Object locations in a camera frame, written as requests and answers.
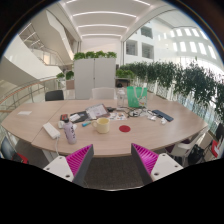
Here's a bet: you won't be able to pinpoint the pale purple black-capped drink bottle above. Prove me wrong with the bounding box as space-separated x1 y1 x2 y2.
62 117 78 145

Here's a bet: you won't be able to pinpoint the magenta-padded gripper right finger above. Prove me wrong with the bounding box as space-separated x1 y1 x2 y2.
130 143 184 186

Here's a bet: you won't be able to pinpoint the cream ceramic mug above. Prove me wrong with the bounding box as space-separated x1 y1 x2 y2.
91 117 111 135

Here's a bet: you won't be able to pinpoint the wooden-topped glass railing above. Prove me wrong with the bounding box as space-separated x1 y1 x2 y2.
0 78 58 113

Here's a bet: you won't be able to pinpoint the flat round red coaster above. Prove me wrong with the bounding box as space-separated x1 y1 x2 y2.
118 124 132 133

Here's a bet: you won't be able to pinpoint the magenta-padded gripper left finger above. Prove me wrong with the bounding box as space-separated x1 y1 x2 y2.
43 143 95 187

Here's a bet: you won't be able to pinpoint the black folder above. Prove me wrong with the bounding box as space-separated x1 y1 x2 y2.
68 110 90 124

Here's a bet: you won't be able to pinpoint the white cabinet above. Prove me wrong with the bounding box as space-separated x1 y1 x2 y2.
73 58 117 100

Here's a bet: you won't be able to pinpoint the potted green plants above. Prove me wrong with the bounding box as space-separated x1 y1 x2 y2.
55 69 75 90

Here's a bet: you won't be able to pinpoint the green plants atop cabinet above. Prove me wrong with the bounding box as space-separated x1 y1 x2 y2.
73 50 118 61

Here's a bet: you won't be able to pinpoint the tangled black cables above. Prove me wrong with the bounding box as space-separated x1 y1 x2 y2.
125 107 151 118

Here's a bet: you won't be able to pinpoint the clear plastic bottle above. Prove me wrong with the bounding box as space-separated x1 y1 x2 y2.
116 87 127 109

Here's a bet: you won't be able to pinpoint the green tote bag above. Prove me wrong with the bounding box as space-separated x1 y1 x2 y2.
126 86 148 109

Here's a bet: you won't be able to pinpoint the black and red chair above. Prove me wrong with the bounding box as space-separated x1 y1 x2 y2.
0 136 29 164

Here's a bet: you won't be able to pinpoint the white side chair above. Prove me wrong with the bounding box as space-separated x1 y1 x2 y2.
166 131 206 166

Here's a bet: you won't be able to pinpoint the tall green plant hedge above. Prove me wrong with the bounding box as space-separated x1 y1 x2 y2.
115 61 224 124

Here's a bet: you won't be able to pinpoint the ceiling light strips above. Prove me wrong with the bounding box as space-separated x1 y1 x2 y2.
64 0 151 38

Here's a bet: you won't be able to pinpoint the dark blue flat case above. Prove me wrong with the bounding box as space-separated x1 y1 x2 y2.
151 109 175 123

